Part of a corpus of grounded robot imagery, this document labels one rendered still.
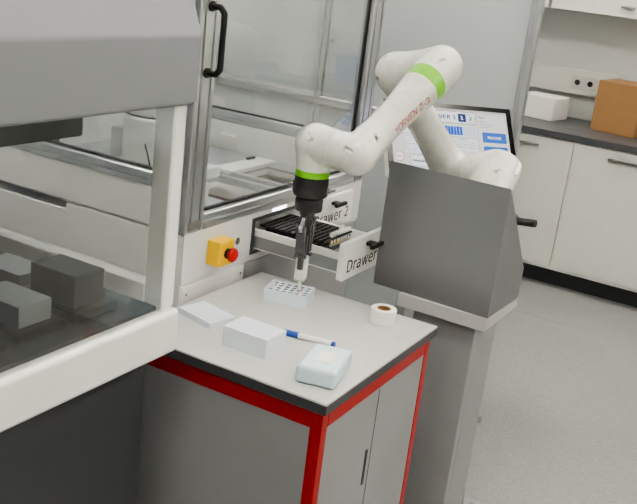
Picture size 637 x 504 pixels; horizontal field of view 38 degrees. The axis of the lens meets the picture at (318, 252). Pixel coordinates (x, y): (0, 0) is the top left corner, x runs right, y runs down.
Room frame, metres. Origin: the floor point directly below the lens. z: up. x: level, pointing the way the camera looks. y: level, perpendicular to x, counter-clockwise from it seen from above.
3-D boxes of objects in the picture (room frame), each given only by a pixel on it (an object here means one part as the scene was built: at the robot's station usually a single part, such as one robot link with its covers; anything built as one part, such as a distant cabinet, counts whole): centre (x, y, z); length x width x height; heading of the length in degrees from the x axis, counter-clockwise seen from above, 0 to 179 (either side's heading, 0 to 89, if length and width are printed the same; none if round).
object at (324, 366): (1.97, -0.05, 0.78); 0.15 x 0.10 x 0.04; 165
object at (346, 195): (3.00, -0.02, 0.87); 0.29 x 0.02 x 0.11; 152
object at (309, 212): (2.40, 0.04, 1.02); 0.08 x 0.07 x 0.09; 167
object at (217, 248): (2.43, 0.27, 0.88); 0.07 x 0.05 x 0.07; 152
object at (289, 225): (2.68, 0.04, 0.87); 0.22 x 0.18 x 0.06; 62
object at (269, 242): (2.69, 0.05, 0.86); 0.40 x 0.26 x 0.06; 62
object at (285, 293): (2.42, 0.07, 0.78); 0.12 x 0.08 x 0.04; 77
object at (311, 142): (2.40, 0.03, 1.20); 0.13 x 0.11 x 0.14; 55
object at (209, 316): (2.22, 0.27, 0.77); 0.13 x 0.09 x 0.02; 49
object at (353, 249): (2.59, -0.13, 0.87); 0.29 x 0.02 x 0.11; 152
